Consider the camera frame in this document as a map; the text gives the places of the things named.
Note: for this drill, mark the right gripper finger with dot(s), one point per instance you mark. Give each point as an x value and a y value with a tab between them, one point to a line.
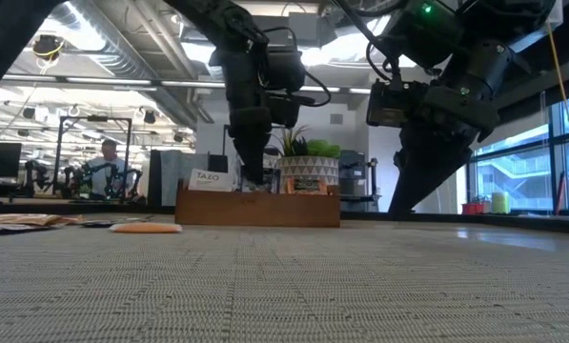
427	176

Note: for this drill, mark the red container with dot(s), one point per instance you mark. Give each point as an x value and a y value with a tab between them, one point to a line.
472	208

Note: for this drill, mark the wooden tea box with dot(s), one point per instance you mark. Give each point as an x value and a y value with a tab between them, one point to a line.
255	209

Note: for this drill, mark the yellow-green cylinder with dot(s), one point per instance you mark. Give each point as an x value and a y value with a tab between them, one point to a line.
501	202

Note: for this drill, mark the black aluminium table frame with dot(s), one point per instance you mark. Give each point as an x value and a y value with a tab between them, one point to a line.
503	221

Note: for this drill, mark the black equipment cart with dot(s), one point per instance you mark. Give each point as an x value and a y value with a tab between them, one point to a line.
353	176

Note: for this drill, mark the white orange Tazo tea bag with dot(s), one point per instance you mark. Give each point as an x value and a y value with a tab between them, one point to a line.
146	228

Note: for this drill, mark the blackcurrant burst tea bag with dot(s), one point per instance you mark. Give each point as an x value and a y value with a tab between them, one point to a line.
26	219
273	185
3	229

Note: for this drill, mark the Tazo tea box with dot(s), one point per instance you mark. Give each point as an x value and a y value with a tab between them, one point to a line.
210	180

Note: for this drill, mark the black computer monitor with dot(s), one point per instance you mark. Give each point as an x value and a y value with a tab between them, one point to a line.
0	162

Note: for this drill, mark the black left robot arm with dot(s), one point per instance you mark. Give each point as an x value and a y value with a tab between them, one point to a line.
7	47

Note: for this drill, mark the grey office partition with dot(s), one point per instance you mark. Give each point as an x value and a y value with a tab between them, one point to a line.
169	171

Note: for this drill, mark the peach passion fruit tea bag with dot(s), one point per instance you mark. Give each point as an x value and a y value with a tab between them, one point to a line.
307	186

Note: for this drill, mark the grey woven placemat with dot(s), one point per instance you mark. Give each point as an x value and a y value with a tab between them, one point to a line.
312	286

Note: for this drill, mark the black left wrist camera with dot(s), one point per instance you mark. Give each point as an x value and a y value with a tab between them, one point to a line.
286	71

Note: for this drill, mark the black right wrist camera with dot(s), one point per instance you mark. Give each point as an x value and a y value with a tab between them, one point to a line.
393	105

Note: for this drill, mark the black metal frame stand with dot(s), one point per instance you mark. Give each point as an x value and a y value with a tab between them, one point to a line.
93	118

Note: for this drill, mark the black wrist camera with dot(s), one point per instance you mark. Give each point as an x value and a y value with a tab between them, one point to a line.
286	71
393	105

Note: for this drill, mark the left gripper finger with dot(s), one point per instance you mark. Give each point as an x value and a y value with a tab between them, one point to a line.
253	162

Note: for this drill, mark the succulent in patterned pot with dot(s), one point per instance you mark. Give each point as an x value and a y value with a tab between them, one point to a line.
308	169

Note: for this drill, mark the black ceiling sensor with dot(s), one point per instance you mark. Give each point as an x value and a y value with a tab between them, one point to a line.
48	46

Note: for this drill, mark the background robot workstation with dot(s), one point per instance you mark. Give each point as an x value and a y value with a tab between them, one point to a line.
41	178

